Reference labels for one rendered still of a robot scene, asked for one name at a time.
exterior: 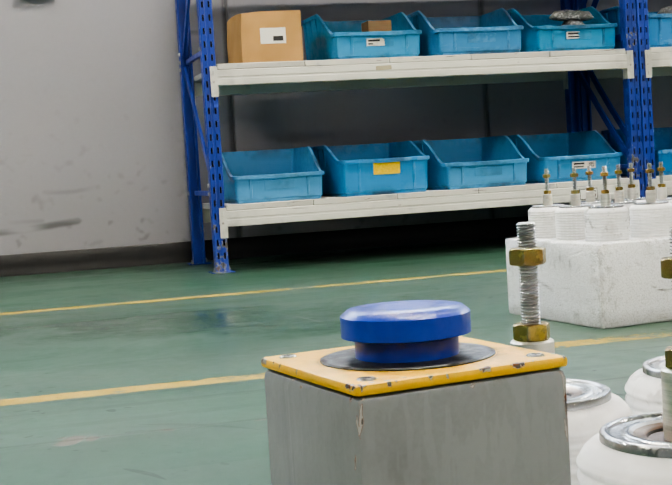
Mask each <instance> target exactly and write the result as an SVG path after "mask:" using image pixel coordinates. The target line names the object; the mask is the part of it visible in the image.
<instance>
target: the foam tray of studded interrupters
mask: <svg viewBox="0 0 672 485"><path fill-rule="evenodd" d="M669 238H671V236H668V237H657V238H631V236H630V240H625V241H614V242H603V243H597V242H585V241H586V240H576V241H562V240H556V238H552V239H536V240H537V241H536V243H537V244H536V246H537V247H544V248H546V263H545V264H543V265H537V266H538V268H537V269H538V271H537V272H538V274H537V275H538V276H539V277H537V278H539V280H537V281H539V283H537V284H539V286H537V287H539V289H538V290H539V292H538V293H540V294H539V295H538V296H540V297H539V298H538V299H540V301H539V302H540V304H539V305H540V307H539V308H540V310H539V311H541V312H540V314H541V315H540V317H541V318H540V319H546V320H552V321H558V322H564V323H570V324H575V325H581V326H587V327H593V328H599V329H607V328H615V327H623V326H631V325H640V324H648V323H656V322H664V321H672V286H671V285H672V282H671V281H672V279H664V278H662V277H661V264H660V261H661V258H663V257H669V256H672V254H670V252H672V251H671V250H670V249H671V248H672V247H670V245H672V244H671V243H669V242H671V241H672V240H670V239H669ZM517 239H518V238H507V239H505V245H506V264H507V282H508V301H509V313H510V314H516V315H521V313H522V312H521V310H522V309H521V307H522V306H520V305H521V304H522V303H520V301H522V300H520V298H522V297H520V295H521V294H520V292H521V291H519V290H520V289H521V288H519V287H520V286H521V285H519V284H520V283H521V282H519V281H520V279H519V278H520V276H519V275H520V273H518V272H520V270H518V269H520V268H519V267H518V266H511V265H510V264H509V250H510V249H511V248H518V246H517V245H519V244H517V242H519V241H517Z"/></svg>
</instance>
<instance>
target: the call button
mask: <svg viewBox="0 0 672 485"><path fill-rule="evenodd" d="M340 327H341V338H342V339H344V340H347V341H352V342H354V343H355V358H356V359H358V360H360V361H366V362H375V363H408V362H422V361H431V360H438V359H443V358H448V357H452V356H455V355H457V354H458V353H459V336H461V335H465V334H468V333H470V332H471V313H470V309H469V308H468V307H467V306H465V305H464V304H462V303H460V302H456V301H447V300H409V301H393V302H382V303H373V304H366V305H360V306H356V307H352V308H349V309H347V310H346V311H345V312H344V313H343V314H342V315H341V316H340Z"/></svg>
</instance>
